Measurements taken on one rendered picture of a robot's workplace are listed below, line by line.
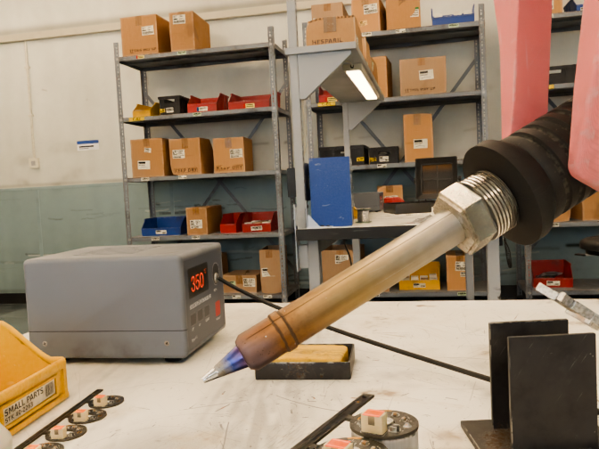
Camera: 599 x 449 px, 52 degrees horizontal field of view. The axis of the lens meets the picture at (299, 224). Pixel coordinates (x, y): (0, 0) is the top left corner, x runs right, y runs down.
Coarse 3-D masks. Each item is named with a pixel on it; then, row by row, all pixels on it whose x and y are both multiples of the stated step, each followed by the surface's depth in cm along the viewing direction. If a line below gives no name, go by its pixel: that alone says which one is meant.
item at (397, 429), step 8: (392, 416) 23; (400, 416) 23; (408, 416) 23; (352, 424) 22; (360, 424) 22; (392, 424) 22; (400, 424) 22; (416, 424) 22; (360, 432) 22; (392, 432) 22; (400, 432) 22; (408, 432) 22
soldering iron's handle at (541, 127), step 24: (552, 120) 13; (480, 144) 13; (504, 144) 13; (528, 144) 13; (552, 144) 13; (480, 168) 13; (504, 168) 13; (528, 168) 12; (552, 168) 13; (528, 192) 12; (552, 192) 13; (576, 192) 13; (528, 216) 13; (552, 216) 13; (528, 240) 13
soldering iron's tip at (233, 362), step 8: (232, 352) 12; (224, 360) 12; (232, 360) 12; (240, 360) 12; (216, 368) 12; (224, 368) 12; (232, 368) 12; (240, 368) 12; (208, 376) 12; (216, 376) 12
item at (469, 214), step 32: (448, 192) 13; (480, 192) 13; (448, 224) 13; (480, 224) 13; (512, 224) 13; (384, 256) 13; (416, 256) 13; (320, 288) 12; (352, 288) 12; (384, 288) 13; (288, 320) 12; (320, 320) 12; (256, 352) 12
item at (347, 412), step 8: (360, 400) 25; (368, 400) 25; (344, 408) 24; (352, 408) 24; (336, 416) 23; (344, 416) 23; (352, 416) 23; (328, 424) 23; (336, 424) 23; (312, 432) 22; (320, 432) 22; (328, 432) 22; (304, 440) 21; (312, 440) 21; (320, 440) 21; (296, 448) 21; (304, 448) 21; (312, 448) 21
